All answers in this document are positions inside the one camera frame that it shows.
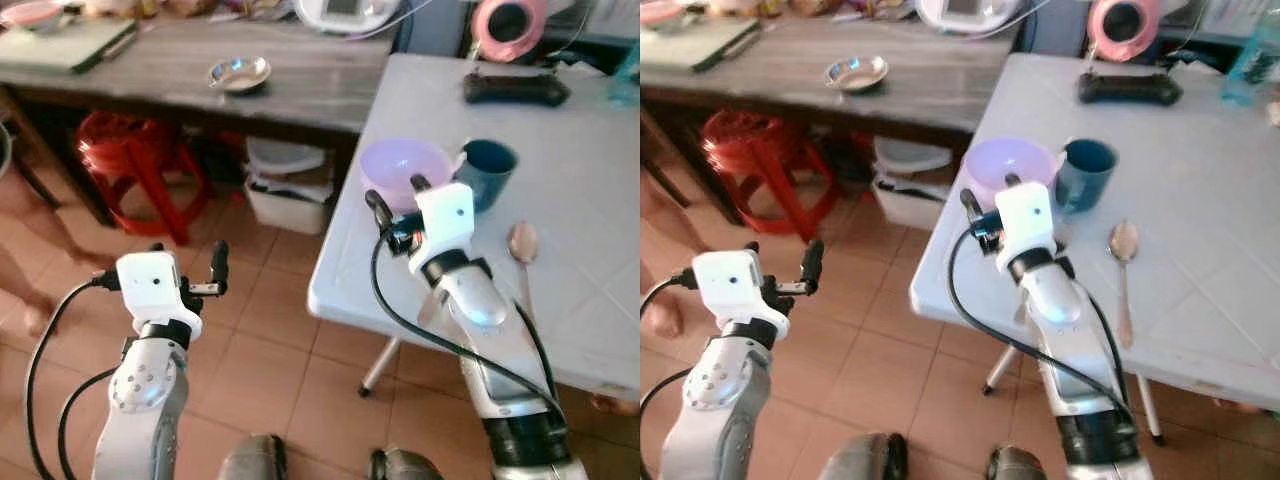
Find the teal mug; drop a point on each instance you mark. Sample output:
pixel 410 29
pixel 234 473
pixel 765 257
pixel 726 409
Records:
pixel 492 175
pixel 1088 175

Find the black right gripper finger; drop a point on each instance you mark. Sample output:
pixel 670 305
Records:
pixel 378 210
pixel 421 185
pixel 1012 183
pixel 972 208

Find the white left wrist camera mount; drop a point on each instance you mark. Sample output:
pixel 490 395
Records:
pixel 728 283
pixel 150 285

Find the white plastic storage box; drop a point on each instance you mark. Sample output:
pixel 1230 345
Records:
pixel 905 205
pixel 285 205

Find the green cutting board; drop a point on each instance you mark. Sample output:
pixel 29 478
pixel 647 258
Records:
pixel 690 46
pixel 60 48

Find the grey left robot foot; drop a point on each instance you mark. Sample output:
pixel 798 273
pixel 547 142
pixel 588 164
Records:
pixel 250 460
pixel 860 460

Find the black game controller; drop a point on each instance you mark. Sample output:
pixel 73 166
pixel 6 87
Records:
pixel 1130 89
pixel 515 90

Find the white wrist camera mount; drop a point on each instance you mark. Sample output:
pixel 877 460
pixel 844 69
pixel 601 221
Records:
pixel 1025 220
pixel 150 285
pixel 445 222
pixel 728 283

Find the person's bare leg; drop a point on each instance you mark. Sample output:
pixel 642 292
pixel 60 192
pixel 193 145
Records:
pixel 30 225
pixel 660 310

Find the purple plastic bowl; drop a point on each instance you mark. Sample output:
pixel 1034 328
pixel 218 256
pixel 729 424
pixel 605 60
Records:
pixel 400 165
pixel 1000 163

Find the grey robot foot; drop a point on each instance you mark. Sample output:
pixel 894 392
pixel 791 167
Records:
pixel 410 465
pixel 1020 465
pixel 860 460
pixel 250 460

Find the white electric appliance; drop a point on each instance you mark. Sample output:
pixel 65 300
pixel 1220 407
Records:
pixel 965 12
pixel 345 12

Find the red plastic stool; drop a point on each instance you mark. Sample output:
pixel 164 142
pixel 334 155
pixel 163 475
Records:
pixel 130 150
pixel 755 148

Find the grey right robot foot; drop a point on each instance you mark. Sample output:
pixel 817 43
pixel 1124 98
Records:
pixel 1020 465
pixel 410 465

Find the grey wooden bench table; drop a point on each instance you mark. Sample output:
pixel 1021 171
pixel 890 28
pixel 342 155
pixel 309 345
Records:
pixel 940 85
pixel 320 90

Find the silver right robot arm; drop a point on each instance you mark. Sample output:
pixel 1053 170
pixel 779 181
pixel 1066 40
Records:
pixel 1080 340
pixel 500 340

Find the pink bowl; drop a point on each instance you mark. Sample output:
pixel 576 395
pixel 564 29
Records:
pixel 660 12
pixel 30 13

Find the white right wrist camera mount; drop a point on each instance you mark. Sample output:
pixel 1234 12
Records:
pixel 1025 220
pixel 445 222

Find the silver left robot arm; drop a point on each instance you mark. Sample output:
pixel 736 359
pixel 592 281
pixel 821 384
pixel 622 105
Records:
pixel 140 400
pixel 715 400

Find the pink round fan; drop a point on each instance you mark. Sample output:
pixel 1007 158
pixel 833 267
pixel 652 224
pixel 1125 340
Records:
pixel 485 35
pixel 1100 35

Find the white folding table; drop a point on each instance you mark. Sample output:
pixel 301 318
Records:
pixel 1200 200
pixel 570 200

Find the small metal bowl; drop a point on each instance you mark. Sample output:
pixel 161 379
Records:
pixel 240 76
pixel 857 75

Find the metal spoon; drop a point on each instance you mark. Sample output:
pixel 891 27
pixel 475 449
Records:
pixel 1124 243
pixel 523 243

